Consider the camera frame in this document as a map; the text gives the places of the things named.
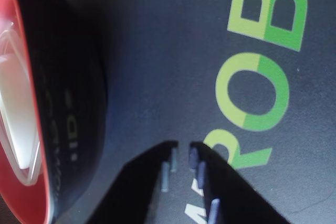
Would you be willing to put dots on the grey WOWROBO mat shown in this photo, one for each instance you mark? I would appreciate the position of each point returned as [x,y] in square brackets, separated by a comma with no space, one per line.
[170,51]

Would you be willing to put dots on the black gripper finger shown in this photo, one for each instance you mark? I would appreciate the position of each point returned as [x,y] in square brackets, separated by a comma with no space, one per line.
[141,182]
[236,200]

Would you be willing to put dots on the red bowl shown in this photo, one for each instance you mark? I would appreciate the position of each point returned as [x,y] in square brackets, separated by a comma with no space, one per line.
[73,77]

